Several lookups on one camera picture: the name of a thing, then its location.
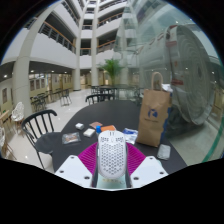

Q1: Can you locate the grey small pouch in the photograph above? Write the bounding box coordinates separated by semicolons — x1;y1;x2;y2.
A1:
156;143;172;161

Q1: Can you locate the black spindle-back chair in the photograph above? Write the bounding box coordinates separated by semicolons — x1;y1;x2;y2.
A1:
21;109;63;169

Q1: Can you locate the brown flat packet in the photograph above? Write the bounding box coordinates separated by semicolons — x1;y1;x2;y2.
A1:
89;121;104;130

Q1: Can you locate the orange flat card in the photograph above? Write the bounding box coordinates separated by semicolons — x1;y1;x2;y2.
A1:
99;124;117;133

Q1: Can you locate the clear plastic snack bag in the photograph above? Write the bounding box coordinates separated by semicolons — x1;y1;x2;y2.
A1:
61;131;82;146

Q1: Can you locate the blue-white plastic packet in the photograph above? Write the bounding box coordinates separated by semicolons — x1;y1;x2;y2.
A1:
122;127;139;145

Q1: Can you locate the wooden side table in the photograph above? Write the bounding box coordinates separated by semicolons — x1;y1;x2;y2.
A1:
0;109;14;134

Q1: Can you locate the group of black chairs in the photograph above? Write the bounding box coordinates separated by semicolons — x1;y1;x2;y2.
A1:
84;93;116;106

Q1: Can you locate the group of dark stools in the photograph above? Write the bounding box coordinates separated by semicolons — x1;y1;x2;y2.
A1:
30;88;73;113

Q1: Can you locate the brown paper bag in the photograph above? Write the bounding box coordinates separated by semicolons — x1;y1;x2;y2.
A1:
135;71;173;148

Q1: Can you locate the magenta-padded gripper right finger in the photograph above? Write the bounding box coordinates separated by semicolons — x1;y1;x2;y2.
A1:
125;142;170;189

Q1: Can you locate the large white round sculpture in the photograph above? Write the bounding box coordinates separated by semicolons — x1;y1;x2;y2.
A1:
165;24;215;126

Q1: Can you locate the white perforated computer mouse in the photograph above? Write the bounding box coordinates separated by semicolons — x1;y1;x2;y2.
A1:
96;130;128;179

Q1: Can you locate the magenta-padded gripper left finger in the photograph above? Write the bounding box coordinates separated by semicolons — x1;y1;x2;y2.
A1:
54;142;100;189

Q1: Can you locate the green potted plant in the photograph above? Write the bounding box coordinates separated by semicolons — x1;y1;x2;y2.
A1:
99;58;125;86

